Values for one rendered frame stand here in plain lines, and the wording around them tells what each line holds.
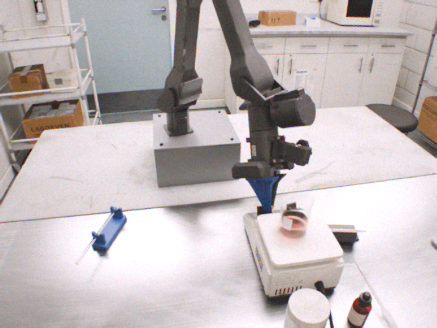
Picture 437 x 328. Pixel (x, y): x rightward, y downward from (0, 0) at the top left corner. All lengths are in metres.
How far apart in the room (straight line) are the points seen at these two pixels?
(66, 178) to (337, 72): 2.77
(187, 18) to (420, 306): 0.69
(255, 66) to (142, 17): 2.76
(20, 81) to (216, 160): 2.04
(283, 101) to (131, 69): 2.92
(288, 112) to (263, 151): 0.09
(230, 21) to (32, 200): 0.61
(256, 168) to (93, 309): 0.36
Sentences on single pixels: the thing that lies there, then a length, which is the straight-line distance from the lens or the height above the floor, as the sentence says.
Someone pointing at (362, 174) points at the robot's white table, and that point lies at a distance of 0.95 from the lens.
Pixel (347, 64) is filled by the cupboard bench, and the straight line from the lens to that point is 3.34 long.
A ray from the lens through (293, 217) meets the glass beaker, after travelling 0.54.
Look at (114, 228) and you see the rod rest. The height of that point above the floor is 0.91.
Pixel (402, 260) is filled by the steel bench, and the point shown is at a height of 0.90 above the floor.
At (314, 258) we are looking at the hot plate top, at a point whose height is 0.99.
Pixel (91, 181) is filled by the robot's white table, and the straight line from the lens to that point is 0.91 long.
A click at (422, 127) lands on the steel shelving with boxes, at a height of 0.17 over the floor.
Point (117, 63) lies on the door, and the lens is 3.45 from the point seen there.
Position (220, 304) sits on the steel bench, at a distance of 0.59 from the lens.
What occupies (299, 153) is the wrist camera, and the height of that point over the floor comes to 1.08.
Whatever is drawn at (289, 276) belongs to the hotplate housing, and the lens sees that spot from 0.56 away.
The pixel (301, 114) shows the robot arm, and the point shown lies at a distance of 0.59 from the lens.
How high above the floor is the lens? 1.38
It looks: 32 degrees down
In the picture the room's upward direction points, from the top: straight up
